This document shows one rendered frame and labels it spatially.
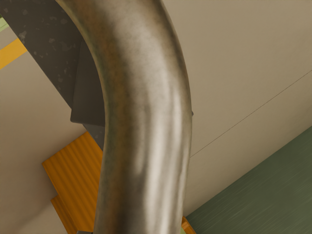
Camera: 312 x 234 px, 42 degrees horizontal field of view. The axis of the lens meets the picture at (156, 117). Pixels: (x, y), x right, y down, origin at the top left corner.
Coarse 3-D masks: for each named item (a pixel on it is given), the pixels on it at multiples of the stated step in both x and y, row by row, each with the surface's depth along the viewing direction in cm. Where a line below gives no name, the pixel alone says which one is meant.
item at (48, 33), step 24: (0, 0) 19; (24, 0) 19; (48, 0) 19; (24, 24) 19; (48, 24) 19; (72, 24) 19; (48, 48) 19; (72, 48) 19; (48, 72) 19; (72, 72) 19; (96, 72) 17; (72, 96) 19; (96, 96) 17; (72, 120) 17; (96, 120) 17
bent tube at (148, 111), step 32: (64, 0) 13; (96, 0) 13; (128, 0) 13; (160, 0) 13; (96, 32) 13; (128, 32) 13; (160, 32) 13; (96, 64) 14; (128, 64) 13; (160, 64) 13; (128, 96) 13; (160, 96) 13; (128, 128) 13; (160, 128) 13; (128, 160) 13; (160, 160) 13; (128, 192) 13; (160, 192) 13; (96, 224) 14; (128, 224) 13; (160, 224) 13
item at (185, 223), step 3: (183, 216) 596; (183, 219) 553; (186, 219) 597; (183, 222) 551; (186, 222) 546; (183, 225) 546; (186, 225) 545; (189, 225) 590; (183, 228) 544; (186, 228) 547; (189, 228) 546; (192, 228) 588; (186, 231) 553; (189, 231) 545; (192, 231) 544
